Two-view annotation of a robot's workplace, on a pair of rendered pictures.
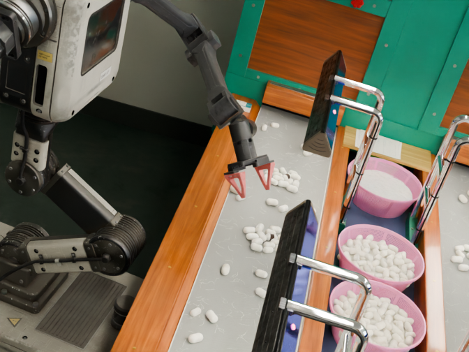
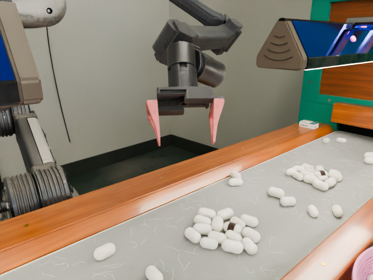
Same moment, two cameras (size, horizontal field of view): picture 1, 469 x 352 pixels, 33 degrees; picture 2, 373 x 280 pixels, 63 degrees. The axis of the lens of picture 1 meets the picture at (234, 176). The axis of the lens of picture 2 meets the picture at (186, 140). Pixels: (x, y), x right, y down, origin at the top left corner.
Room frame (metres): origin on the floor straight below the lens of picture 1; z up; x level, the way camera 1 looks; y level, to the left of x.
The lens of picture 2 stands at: (1.51, -0.44, 1.08)
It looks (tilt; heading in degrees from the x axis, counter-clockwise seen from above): 18 degrees down; 46
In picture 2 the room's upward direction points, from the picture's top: straight up
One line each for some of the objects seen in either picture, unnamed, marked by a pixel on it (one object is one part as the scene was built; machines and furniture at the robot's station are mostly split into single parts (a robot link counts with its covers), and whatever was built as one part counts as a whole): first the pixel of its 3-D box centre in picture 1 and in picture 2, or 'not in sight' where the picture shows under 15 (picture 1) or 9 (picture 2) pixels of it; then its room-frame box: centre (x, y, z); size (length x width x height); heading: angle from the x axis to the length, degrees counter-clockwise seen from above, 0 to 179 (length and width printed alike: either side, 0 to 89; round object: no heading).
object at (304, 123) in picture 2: (243, 105); (308, 124); (2.63, 0.04, 0.77); 0.06 x 0.04 x 0.02; 87
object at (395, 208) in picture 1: (380, 189); not in sight; (2.40, -0.50, 0.72); 0.27 x 0.27 x 0.10
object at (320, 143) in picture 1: (329, 96); (361, 42); (2.25, -0.21, 1.08); 0.62 x 0.08 x 0.07; 177
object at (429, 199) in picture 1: (458, 191); not in sight; (2.22, -0.69, 0.90); 0.20 x 0.19 x 0.45; 177
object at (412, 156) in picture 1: (386, 148); not in sight; (2.62, -0.51, 0.77); 0.33 x 0.15 x 0.01; 87
